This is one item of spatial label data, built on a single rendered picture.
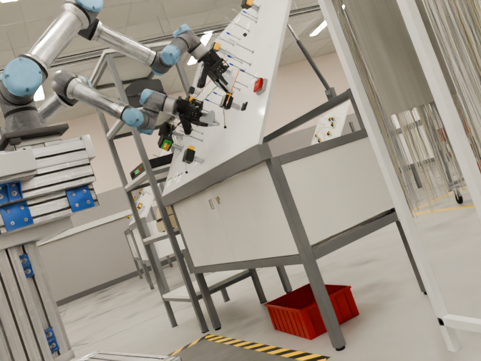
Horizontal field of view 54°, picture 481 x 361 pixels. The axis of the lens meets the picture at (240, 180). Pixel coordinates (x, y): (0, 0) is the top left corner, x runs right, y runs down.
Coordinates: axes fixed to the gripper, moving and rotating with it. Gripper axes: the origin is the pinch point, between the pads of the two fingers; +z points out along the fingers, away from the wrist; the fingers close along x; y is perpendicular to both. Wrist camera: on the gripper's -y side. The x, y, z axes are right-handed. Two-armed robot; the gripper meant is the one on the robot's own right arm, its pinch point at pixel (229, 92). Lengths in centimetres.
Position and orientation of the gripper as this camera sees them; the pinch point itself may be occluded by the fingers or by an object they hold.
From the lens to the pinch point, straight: 217.6
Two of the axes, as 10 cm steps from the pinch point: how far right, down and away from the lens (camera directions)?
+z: 6.5, 6.9, 3.1
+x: -4.0, -0.3, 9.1
